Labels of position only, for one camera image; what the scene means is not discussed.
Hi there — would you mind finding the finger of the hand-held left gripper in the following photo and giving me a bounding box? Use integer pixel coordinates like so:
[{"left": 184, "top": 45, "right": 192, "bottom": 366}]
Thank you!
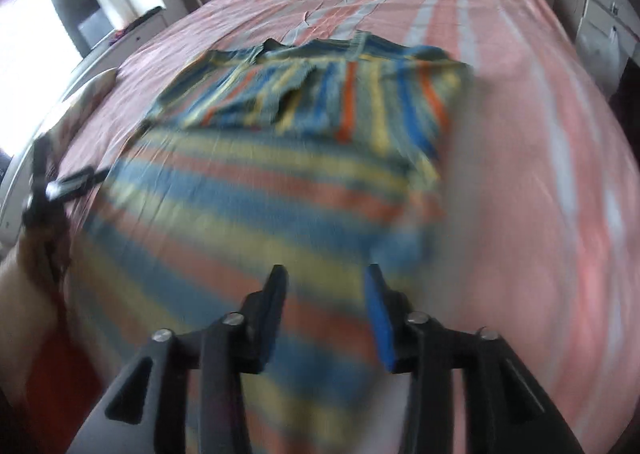
[
  {"left": 47, "top": 165, "right": 109, "bottom": 201},
  {"left": 29, "top": 133, "right": 53, "bottom": 197}
]

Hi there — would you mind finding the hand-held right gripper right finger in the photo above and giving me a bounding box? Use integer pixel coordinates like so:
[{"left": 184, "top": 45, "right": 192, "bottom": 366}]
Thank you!
[{"left": 364, "top": 264, "right": 586, "bottom": 454}]

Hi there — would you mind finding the bed with pink striped sheet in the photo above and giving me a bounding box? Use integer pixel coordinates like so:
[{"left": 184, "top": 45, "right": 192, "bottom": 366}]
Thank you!
[{"left": 55, "top": 0, "right": 640, "bottom": 454}]

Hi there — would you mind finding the striped knit shirt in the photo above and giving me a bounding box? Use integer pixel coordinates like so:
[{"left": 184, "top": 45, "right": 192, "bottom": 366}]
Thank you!
[{"left": 65, "top": 31, "right": 473, "bottom": 454}]

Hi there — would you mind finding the person's orange clothing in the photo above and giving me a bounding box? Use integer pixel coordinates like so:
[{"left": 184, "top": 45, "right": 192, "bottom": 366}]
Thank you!
[{"left": 27, "top": 294, "right": 103, "bottom": 454}]

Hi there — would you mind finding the person's left forearm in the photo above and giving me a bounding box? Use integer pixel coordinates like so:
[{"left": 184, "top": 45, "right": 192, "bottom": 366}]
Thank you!
[{"left": 0, "top": 229, "right": 68, "bottom": 405}]

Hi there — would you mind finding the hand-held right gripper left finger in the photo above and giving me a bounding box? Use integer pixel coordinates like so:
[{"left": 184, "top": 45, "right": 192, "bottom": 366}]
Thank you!
[{"left": 65, "top": 264, "right": 290, "bottom": 454}]

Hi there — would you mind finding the dark clothes pile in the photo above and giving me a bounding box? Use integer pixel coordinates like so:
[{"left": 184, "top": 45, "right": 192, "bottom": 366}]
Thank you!
[{"left": 111, "top": 6, "right": 163, "bottom": 43}]

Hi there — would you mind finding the clothes rack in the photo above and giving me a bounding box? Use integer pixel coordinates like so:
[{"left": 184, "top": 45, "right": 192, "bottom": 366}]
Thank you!
[{"left": 556, "top": 0, "right": 640, "bottom": 102}]

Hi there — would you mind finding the striped pillow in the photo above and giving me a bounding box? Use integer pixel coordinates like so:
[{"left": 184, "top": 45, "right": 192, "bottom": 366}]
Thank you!
[{"left": 42, "top": 68, "right": 119, "bottom": 149}]

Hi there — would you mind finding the window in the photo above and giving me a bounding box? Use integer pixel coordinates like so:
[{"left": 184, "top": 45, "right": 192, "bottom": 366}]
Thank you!
[{"left": 0, "top": 0, "right": 101, "bottom": 84}]

